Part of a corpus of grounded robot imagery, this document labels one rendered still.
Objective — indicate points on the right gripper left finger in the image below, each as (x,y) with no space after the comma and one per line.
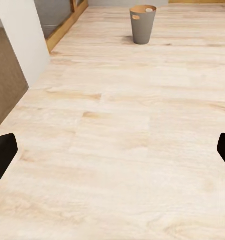
(8,150)

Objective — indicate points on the door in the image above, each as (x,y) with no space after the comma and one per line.
(57,17)

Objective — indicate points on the cabinet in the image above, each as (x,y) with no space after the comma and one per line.
(13,85)

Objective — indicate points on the trash can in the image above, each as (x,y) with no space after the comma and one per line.
(142,23)

